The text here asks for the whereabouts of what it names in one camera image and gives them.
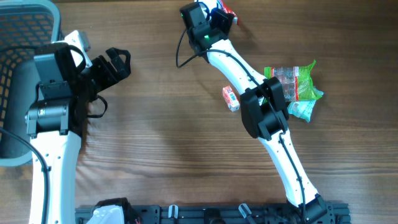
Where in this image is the red stick sachet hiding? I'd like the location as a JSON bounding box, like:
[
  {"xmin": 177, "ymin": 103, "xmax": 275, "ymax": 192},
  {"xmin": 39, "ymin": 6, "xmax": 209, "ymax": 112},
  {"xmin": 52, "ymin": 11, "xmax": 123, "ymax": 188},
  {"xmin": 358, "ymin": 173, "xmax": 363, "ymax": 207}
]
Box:
[{"xmin": 218, "ymin": 0, "xmax": 239, "ymax": 25}]

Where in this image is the red tissue packet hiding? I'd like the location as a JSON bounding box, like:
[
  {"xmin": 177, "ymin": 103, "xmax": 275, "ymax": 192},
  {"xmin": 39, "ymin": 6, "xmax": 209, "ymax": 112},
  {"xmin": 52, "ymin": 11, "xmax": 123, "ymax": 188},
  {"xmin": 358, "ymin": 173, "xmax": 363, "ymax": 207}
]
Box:
[{"xmin": 222, "ymin": 86, "xmax": 240, "ymax": 112}]

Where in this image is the green snack bag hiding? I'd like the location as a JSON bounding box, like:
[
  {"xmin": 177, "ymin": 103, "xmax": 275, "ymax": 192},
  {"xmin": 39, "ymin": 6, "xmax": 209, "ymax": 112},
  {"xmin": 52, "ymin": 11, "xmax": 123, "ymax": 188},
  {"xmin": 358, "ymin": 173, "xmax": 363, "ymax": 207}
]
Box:
[{"xmin": 264, "ymin": 60, "xmax": 323, "ymax": 102}]

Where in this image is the teal white tissue pack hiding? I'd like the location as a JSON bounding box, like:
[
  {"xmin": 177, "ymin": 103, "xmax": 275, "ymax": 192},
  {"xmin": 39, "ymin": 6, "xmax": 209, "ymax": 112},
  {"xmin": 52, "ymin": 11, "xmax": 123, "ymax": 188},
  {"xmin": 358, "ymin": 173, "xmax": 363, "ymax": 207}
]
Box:
[{"xmin": 287, "ymin": 100, "xmax": 316, "ymax": 123}]

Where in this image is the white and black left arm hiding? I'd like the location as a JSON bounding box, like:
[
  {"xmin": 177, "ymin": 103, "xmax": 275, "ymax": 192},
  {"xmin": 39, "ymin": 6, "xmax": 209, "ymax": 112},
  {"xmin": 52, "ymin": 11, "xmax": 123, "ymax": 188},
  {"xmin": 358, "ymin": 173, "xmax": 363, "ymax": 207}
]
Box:
[{"xmin": 25, "ymin": 42, "xmax": 131, "ymax": 223}]

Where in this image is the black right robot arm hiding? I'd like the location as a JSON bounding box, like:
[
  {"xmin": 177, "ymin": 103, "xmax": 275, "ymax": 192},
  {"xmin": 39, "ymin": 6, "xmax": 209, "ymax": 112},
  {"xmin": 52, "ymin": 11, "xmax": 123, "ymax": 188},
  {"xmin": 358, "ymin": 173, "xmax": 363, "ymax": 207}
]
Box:
[{"xmin": 180, "ymin": 1, "xmax": 328, "ymax": 223}]

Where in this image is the grey plastic mesh basket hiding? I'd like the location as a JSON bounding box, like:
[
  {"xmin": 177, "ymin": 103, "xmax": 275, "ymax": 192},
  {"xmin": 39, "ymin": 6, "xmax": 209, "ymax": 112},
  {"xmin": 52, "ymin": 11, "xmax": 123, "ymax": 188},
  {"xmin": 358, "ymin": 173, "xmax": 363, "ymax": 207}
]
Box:
[{"xmin": 0, "ymin": 0, "xmax": 65, "ymax": 167}]

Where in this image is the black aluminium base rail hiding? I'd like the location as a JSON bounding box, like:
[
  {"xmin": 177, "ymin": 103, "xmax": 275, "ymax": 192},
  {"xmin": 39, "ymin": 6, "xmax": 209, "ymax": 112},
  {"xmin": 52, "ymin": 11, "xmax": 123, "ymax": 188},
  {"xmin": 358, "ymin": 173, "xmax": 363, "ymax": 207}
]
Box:
[{"xmin": 74, "ymin": 202, "xmax": 352, "ymax": 224}]

